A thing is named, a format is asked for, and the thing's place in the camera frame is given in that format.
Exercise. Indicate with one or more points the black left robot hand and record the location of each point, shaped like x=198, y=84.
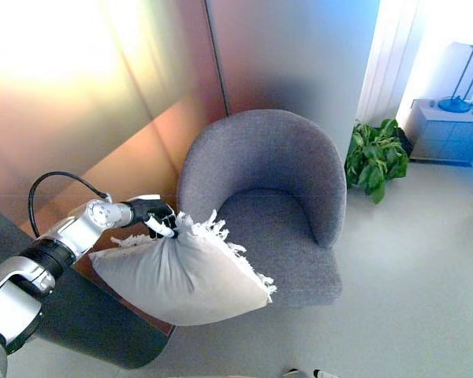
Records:
x=153, y=210

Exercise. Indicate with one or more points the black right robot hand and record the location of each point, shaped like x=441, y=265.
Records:
x=325, y=374

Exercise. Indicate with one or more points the white fringed pillow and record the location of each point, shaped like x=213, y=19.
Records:
x=181, y=275

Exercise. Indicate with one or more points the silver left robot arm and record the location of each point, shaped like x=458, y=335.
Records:
x=43, y=260

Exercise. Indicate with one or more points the grey fabric tub armchair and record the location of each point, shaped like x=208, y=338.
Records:
x=268, y=236

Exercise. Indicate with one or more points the dark grey rounded cabinet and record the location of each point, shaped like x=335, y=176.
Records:
x=86, y=315

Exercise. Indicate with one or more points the green leafy houseplant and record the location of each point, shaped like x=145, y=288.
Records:
x=372, y=161

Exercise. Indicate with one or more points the dark plant pot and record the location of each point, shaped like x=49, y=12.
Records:
x=403, y=143

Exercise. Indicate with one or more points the pale blue low cabinet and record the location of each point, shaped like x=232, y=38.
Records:
x=449, y=134

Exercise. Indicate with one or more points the blue lamp base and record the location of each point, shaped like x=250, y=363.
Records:
x=453, y=105

